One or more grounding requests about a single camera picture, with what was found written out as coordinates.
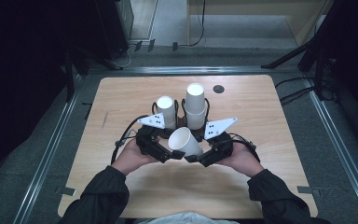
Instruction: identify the person's right hand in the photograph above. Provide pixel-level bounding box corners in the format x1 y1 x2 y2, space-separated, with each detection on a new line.
215 141 266 178

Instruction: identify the black cabinet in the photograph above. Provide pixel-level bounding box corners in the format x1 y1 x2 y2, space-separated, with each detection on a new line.
93 0 135 63

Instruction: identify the dark wire cup holder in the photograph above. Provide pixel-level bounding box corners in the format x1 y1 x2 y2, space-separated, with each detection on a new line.
150 97 211 144

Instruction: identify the person's grey shirt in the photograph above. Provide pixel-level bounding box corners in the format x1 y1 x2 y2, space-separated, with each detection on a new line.
137 211 241 224

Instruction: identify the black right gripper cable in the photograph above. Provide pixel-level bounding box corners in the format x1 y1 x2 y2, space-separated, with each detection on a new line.
228 133 261 163

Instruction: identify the person's left hand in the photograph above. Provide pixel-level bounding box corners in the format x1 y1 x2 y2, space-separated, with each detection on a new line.
110 138 160 177

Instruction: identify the white paper cup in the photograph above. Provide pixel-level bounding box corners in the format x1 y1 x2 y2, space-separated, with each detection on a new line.
184 82 207 114
167 126 205 158
184 105 208 131
156 95 178 131

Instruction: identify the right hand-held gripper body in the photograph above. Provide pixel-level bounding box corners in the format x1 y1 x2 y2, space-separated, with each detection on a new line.
203 117 239 167

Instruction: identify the black floor cable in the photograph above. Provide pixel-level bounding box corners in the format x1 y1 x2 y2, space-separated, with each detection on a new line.
274 76 315 91
279 86 315 105

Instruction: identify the grey tape piece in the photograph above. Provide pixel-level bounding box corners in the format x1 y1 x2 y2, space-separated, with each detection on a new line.
296 185 322 198
55 185 77 197

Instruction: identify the black tripod stand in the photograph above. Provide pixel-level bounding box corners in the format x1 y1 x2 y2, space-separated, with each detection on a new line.
260 0 357 103

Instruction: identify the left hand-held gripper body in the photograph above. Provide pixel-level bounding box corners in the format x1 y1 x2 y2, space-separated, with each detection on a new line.
135 112 170 164

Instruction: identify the black hanging cable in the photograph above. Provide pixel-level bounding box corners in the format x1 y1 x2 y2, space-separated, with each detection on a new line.
187 0 207 49

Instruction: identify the white floor cable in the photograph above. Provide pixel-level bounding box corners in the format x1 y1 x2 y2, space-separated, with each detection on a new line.
113 42 139 69

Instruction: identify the light wooden furniture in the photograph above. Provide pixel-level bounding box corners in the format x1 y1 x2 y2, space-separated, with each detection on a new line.
186 0 336 49

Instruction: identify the metal floor rail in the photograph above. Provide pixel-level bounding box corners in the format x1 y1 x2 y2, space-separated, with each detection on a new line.
11 76 83 224
302 77 358 224

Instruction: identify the black metal stand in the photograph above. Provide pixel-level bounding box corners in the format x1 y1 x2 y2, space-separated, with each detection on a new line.
62 46 124 103

